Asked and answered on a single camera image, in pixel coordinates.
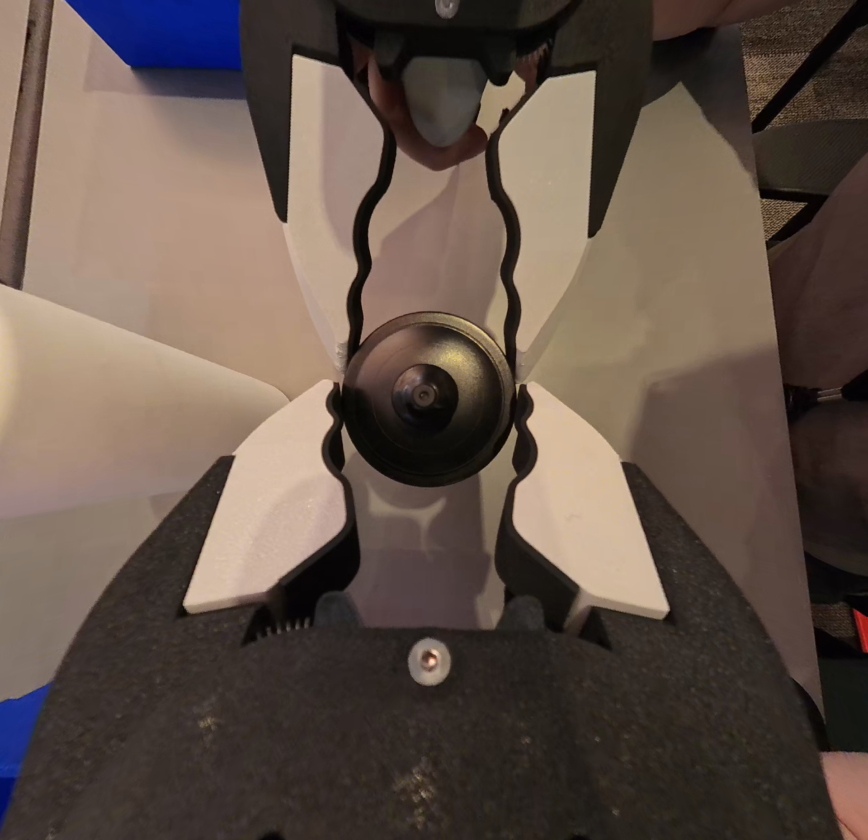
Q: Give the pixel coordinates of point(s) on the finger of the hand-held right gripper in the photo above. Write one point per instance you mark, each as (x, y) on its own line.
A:
(325, 175)
(549, 175)

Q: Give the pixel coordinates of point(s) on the black bottle lid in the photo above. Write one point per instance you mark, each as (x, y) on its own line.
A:
(380, 433)

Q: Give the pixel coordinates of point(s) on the white plastic bottle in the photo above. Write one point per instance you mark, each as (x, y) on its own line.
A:
(102, 413)

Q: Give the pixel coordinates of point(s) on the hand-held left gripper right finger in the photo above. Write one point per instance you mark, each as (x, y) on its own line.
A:
(583, 514)

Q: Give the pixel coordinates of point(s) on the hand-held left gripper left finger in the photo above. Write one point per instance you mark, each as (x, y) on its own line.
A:
(264, 514)

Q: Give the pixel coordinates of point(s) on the person's left forearm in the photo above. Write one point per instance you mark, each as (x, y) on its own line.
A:
(847, 799)

